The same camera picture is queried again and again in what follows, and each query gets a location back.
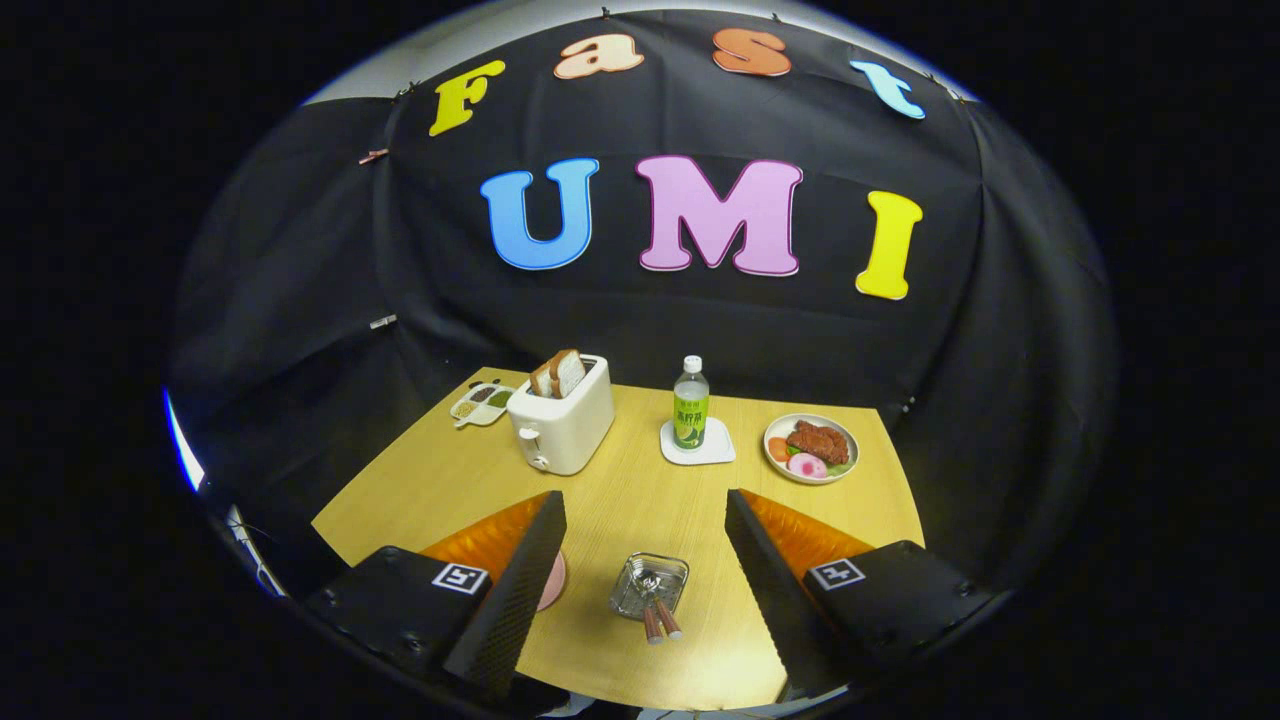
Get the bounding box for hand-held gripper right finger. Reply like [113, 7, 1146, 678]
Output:
[725, 488, 1001, 703]

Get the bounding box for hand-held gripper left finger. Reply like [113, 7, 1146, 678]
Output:
[305, 490, 568, 701]

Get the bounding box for metal fork checked handle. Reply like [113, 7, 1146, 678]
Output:
[652, 580, 685, 641]

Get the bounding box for metal spoon checked handle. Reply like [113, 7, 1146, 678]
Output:
[638, 575, 665, 646]

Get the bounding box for pink plate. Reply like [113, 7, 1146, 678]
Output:
[535, 550, 568, 612]

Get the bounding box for metal drain basket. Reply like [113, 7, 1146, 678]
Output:
[609, 553, 690, 623]

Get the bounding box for white food plate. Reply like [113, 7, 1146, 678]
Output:
[763, 413, 860, 486]

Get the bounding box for white coaster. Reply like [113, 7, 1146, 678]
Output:
[659, 417, 737, 467]

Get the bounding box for brown meat piece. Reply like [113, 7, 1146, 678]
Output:
[785, 420, 849, 464]

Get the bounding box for white toaster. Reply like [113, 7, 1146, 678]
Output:
[507, 354, 616, 477]

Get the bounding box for white divided condiment dish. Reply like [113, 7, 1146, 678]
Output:
[449, 382, 517, 429]

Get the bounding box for green tea bottle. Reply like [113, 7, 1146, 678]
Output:
[672, 355, 711, 452]

